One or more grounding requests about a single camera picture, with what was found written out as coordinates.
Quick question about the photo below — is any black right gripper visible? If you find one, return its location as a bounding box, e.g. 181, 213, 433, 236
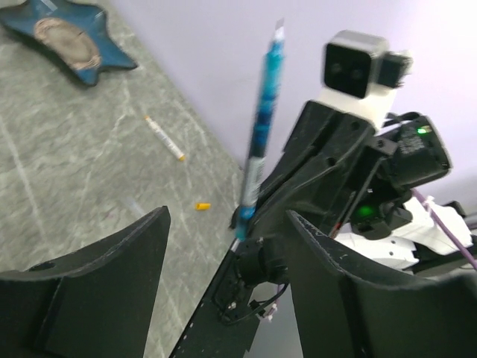
247, 101, 396, 237

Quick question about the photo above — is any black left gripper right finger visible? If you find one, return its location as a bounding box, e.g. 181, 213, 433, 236
285, 211, 476, 357

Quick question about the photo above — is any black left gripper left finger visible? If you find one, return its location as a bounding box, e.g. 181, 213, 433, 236
1, 207, 171, 357

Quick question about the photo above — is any blue pen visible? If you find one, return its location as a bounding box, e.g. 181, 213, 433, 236
236, 19, 285, 242

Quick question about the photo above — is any white orange pen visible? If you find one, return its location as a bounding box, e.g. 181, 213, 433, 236
145, 116, 186, 162

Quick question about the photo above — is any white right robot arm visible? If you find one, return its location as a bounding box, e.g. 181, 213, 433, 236
245, 101, 476, 276

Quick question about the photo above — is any orange pen cap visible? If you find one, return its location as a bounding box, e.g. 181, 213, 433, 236
195, 202, 211, 211

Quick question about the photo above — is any blue star-shaped dish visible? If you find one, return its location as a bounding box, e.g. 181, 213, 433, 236
1, 1, 138, 87

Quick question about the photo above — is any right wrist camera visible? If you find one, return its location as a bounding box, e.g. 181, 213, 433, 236
319, 30, 413, 124

